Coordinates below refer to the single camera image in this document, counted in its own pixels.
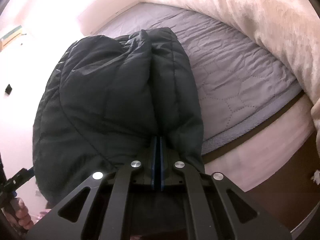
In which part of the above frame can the cream floral duvet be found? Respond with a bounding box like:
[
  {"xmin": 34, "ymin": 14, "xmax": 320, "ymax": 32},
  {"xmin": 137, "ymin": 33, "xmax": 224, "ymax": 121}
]
[{"xmin": 145, "ymin": 0, "xmax": 320, "ymax": 142}]

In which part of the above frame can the purple quilted bed cover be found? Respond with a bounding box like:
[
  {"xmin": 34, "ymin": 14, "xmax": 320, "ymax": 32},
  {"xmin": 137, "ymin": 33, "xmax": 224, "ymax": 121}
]
[{"xmin": 99, "ymin": 3, "xmax": 302, "ymax": 154}]

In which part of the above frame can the dark green puffer jacket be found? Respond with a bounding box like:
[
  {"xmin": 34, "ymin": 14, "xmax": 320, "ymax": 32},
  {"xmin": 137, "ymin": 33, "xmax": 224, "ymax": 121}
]
[{"xmin": 32, "ymin": 26, "xmax": 206, "ymax": 235}]

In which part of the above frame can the cream upholstered headboard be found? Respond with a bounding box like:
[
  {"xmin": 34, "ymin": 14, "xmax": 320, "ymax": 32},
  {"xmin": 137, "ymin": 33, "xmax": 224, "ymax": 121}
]
[{"xmin": 78, "ymin": 0, "xmax": 145, "ymax": 36}]

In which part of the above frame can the black wall switch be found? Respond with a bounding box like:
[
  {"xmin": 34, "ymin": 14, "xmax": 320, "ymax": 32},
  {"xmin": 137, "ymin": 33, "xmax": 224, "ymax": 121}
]
[{"xmin": 5, "ymin": 84, "xmax": 12, "ymax": 95}]

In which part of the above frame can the person's left hand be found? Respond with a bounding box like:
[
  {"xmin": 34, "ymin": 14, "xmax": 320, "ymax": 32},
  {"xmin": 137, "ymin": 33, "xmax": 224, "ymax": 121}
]
[{"xmin": 4, "ymin": 198, "xmax": 34, "ymax": 230}]

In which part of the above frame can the wall air conditioner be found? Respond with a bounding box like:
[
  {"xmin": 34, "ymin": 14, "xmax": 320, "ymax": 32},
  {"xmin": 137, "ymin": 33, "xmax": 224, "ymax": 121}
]
[{"xmin": 0, "ymin": 25, "xmax": 22, "ymax": 51}]

